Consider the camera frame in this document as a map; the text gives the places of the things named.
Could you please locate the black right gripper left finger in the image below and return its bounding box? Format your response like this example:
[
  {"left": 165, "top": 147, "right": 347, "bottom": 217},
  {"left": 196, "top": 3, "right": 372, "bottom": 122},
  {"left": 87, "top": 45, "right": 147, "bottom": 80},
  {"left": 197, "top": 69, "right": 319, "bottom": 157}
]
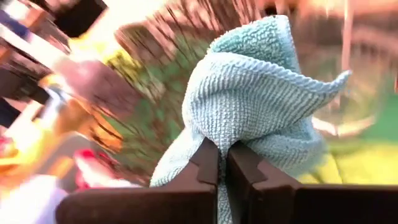
[{"left": 149, "top": 137, "right": 221, "bottom": 224}]

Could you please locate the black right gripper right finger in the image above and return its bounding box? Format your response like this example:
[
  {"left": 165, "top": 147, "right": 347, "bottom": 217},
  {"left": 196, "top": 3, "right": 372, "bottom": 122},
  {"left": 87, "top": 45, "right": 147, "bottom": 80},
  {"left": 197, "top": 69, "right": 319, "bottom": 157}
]
[{"left": 228, "top": 140, "right": 299, "bottom": 224}]

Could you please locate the blue microfiber towel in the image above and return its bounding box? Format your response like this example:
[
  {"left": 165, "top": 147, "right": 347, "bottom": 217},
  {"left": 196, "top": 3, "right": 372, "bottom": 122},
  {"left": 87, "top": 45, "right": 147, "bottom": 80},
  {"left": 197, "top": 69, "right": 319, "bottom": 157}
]
[{"left": 149, "top": 14, "right": 353, "bottom": 224}]

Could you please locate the yellow microfiber towel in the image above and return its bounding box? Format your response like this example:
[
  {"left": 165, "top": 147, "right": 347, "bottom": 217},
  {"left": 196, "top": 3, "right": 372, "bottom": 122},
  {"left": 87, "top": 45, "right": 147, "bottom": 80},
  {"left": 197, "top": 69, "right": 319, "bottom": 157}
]
[{"left": 297, "top": 141, "right": 398, "bottom": 187}]

